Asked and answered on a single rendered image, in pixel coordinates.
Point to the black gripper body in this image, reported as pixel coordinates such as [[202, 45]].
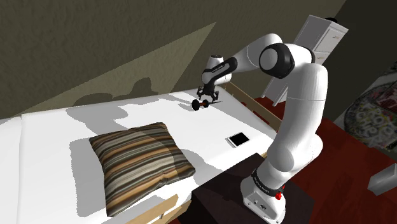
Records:
[[209, 87]]

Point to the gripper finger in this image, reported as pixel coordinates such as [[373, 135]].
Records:
[[216, 94], [200, 92]]

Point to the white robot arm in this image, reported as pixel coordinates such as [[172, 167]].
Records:
[[302, 102]]

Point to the black tablet with white edge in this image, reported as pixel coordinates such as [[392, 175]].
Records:
[[238, 139]]

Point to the brown striped pillow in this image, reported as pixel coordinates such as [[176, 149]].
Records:
[[139, 164]]

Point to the dark robot stand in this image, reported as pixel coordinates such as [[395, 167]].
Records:
[[217, 195]]

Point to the white cabinet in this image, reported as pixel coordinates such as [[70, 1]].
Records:
[[322, 37]]

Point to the patterned round rug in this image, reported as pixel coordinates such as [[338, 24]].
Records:
[[372, 118]]

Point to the grey box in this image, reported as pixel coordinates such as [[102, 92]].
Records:
[[384, 181]]

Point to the white bed with wooden frame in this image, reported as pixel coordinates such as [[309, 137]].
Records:
[[46, 155]]

